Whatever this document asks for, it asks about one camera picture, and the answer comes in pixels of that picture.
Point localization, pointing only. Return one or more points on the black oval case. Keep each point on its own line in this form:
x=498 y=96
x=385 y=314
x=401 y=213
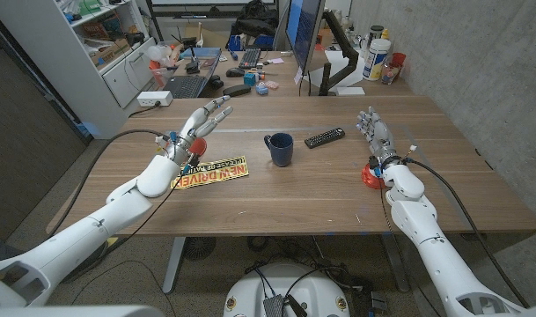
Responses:
x=237 y=90

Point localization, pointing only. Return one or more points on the yellow black bumper sticker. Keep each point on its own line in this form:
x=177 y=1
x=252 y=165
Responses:
x=223 y=171

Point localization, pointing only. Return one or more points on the black computer mouse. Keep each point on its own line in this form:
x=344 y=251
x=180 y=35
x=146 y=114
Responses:
x=235 y=72

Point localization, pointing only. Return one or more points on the blue cube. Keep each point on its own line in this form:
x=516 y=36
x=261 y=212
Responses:
x=249 y=79

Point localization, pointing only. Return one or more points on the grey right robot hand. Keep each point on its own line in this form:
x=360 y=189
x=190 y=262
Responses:
x=379 y=134

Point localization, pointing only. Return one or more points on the computer monitor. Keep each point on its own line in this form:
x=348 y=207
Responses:
x=305 y=31

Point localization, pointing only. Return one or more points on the grey table leg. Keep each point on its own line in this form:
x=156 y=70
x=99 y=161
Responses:
x=395 y=264
x=173 y=268

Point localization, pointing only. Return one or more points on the black backpack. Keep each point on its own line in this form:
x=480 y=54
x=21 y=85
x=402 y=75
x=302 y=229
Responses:
x=254 y=19

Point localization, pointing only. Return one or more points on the grey mesh device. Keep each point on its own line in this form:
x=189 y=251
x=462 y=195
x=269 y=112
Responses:
x=274 y=307

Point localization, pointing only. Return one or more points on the white paper sheet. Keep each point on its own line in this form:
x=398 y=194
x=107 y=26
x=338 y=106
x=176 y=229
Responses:
x=335 y=61

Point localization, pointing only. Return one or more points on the red plastic bowl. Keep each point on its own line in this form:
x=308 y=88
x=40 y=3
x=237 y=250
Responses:
x=369 y=178

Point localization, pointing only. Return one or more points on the white shelf cabinet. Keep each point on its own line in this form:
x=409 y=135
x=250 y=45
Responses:
x=60 y=53

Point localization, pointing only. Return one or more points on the black shoe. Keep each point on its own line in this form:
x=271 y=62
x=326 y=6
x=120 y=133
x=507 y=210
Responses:
x=96 y=260

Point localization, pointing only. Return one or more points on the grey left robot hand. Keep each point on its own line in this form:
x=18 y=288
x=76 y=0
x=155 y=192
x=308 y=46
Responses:
x=193 y=132

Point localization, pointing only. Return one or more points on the black floor fan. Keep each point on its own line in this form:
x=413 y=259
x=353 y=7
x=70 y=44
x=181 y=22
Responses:
x=199 y=248

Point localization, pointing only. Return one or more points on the black laptop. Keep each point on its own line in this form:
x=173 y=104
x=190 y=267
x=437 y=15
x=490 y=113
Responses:
x=186 y=86

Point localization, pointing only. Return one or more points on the white canister blue label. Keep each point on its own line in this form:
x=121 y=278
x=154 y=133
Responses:
x=375 y=59

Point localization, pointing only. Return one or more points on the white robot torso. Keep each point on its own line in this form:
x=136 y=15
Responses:
x=311 y=295

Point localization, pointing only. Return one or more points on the yellow floor block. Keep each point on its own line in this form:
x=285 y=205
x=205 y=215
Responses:
x=112 y=241

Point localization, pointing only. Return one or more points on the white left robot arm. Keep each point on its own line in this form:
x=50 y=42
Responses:
x=74 y=238

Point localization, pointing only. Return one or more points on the white flat box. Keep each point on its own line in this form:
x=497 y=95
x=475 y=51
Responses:
x=350 y=90

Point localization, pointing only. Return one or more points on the black keyboard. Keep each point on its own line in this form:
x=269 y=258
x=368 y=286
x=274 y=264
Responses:
x=250 y=58

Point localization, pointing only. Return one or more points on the navy blue mug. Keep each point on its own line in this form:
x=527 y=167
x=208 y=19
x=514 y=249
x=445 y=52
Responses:
x=281 y=152

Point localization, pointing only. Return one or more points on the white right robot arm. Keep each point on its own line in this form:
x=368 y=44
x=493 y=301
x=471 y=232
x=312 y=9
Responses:
x=439 y=255

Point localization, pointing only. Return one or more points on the white power strip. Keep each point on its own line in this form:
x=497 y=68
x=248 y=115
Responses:
x=153 y=98

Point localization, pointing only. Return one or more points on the wooden rear desk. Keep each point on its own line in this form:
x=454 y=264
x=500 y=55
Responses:
x=285 y=90

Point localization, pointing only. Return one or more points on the black TV remote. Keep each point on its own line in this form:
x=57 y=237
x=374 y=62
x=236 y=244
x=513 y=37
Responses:
x=325 y=137

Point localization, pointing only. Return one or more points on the dark lidded jar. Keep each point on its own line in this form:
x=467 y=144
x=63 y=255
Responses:
x=375 y=33

